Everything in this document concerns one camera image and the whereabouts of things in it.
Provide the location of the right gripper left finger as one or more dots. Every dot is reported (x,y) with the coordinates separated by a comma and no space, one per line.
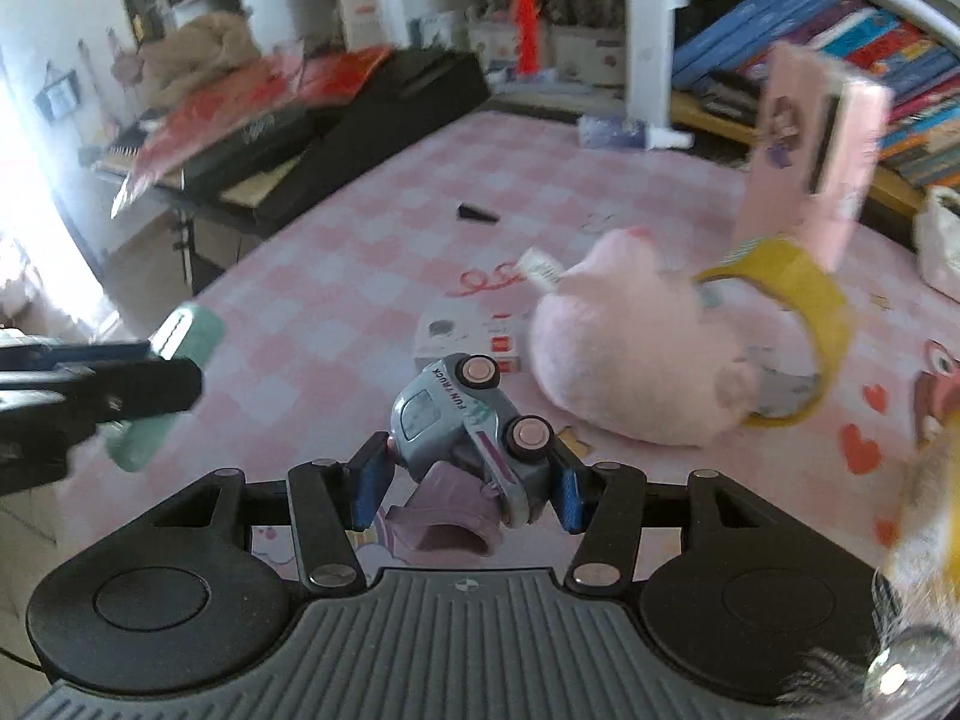
(327,502)

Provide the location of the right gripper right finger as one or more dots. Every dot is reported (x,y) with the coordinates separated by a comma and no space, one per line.
(604,503)

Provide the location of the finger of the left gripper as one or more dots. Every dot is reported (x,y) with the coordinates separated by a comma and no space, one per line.
(25,364)

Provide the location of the grey toy car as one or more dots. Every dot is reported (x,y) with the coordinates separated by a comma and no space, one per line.
(479,464)

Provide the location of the pink plush toy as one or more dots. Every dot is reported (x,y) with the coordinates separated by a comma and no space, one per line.
(625,345)

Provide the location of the mint green small device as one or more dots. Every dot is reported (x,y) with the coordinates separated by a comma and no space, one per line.
(171,383)

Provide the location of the small white red box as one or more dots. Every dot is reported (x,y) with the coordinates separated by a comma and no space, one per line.
(448,330)

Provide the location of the yellow tape roll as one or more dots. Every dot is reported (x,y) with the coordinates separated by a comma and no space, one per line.
(784,272)

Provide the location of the pink checkered tablecloth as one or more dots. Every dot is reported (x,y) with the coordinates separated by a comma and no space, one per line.
(320,323)

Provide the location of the red gift bag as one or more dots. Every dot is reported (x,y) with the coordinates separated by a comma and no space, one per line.
(209,114)

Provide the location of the small black wedge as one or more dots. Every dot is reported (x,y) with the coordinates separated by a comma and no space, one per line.
(475,214)

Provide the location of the yellow cardboard box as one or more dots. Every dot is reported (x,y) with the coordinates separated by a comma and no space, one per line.
(922,564)

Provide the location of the beige plush cloth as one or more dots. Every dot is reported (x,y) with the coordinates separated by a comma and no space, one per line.
(199,53)

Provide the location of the black long box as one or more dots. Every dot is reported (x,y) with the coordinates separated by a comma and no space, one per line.
(262,144)

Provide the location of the blue spray bottle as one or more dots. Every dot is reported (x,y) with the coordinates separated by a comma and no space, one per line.
(598,132)

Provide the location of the black keyboard piano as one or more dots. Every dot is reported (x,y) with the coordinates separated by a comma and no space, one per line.
(411,96)

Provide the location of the pink cylindrical humidifier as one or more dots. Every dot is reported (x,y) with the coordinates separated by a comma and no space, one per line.
(819,130)

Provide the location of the white quilted mini bag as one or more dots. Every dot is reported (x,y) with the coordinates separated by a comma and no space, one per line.
(936,234)

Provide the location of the white pen holder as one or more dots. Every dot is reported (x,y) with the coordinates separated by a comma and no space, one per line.
(593,56)

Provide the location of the red tassel ornament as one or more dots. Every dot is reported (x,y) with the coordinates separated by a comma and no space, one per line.
(526,18)

